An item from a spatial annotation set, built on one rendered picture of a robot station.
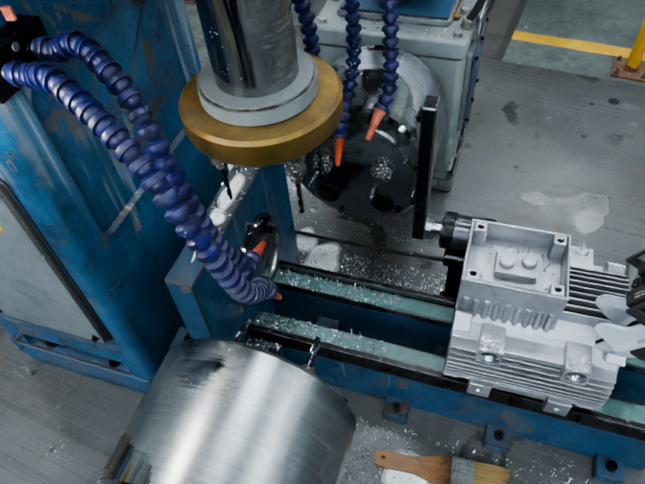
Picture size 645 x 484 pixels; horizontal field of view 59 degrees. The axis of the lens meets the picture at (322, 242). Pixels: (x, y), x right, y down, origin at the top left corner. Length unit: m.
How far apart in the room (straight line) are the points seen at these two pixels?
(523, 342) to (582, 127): 0.84
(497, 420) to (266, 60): 0.64
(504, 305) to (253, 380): 0.31
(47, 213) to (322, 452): 0.39
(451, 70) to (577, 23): 2.55
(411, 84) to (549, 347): 0.47
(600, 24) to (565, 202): 2.39
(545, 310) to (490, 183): 0.63
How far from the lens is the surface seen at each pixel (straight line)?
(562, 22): 3.59
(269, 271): 0.93
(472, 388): 0.81
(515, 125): 1.47
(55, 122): 0.67
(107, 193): 0.76
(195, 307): 0.75
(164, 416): 0.62
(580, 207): 1.30
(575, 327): 0.76
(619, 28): 3.62
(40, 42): 0.59
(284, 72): 0.59
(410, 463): 0.94
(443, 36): 1.06
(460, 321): 0.73
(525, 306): 0.72
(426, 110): 0.75
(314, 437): 0.62
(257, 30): 0.56
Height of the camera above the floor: 1.70
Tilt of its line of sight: 50 degrees down
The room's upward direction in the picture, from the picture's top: 6 degrees counter-clockwise
